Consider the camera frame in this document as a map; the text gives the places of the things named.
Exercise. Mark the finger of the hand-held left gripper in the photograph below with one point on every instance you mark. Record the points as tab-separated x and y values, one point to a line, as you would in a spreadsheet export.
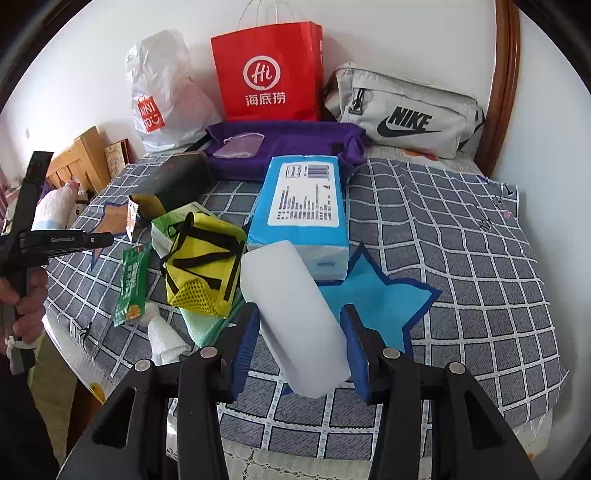
100	240

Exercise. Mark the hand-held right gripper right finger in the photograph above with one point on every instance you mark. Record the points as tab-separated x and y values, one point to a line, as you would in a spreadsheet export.
358	364

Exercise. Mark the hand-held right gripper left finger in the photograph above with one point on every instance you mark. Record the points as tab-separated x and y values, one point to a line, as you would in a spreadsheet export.
244	355

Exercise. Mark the small orange packet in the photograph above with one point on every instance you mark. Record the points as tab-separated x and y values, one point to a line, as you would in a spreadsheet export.
133	218

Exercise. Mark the green snack packet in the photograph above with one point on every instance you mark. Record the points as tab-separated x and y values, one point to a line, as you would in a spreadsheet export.
134	286

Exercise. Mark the white sponge block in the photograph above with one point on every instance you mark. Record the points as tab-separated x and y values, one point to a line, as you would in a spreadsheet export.
291	314

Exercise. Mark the green tissue pack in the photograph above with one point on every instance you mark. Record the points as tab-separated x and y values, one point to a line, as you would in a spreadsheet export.
164	227

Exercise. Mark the white tissue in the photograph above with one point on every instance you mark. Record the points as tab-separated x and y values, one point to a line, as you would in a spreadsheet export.
166	342

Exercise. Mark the yellow mesh pouch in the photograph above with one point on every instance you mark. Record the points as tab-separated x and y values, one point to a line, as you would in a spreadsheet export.
184	282

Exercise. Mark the person's left hand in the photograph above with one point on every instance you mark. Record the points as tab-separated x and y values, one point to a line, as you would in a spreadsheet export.
27	309

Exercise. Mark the brown star mat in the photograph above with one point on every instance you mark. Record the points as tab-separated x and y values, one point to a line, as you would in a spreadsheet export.
111	221

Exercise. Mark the light green cloth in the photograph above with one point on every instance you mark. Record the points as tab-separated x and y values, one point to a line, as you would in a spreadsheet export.
199	333

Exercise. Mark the blue star mat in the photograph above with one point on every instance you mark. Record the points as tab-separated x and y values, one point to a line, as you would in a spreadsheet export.
383	304

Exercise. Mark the printed picture book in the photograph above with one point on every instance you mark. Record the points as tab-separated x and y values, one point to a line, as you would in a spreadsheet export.
117	159

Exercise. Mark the light wooden headboard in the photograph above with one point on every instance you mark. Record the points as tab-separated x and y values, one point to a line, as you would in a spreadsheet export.
87	157

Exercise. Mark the dark green box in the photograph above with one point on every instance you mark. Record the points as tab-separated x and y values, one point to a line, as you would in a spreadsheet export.
178	180

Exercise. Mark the blue tissue pack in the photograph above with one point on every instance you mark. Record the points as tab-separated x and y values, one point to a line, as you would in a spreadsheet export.
295	230

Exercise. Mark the grey checked tablecloth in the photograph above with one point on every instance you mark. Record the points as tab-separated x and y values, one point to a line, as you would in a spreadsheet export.
461	277

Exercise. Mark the olive green bed sheet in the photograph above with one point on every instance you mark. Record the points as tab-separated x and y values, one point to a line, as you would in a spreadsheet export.
53	383

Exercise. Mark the small transparent pouch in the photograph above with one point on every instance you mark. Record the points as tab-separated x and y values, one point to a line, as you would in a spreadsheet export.
238	147

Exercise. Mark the white plastic shopping bag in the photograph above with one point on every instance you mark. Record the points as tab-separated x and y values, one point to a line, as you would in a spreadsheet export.
161	83

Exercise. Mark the person's dark clothing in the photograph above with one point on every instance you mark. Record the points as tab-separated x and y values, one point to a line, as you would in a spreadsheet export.
18	424

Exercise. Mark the purple cloth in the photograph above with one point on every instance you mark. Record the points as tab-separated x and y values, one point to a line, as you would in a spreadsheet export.
295	148

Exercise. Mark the red paper bag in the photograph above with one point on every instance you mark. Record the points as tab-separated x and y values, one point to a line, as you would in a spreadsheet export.
231	60

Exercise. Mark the grey waist bag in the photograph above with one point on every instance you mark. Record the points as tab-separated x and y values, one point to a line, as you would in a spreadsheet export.
415	99

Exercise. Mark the dark curved wooden frame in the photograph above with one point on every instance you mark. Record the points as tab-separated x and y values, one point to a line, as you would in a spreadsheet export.
501	92

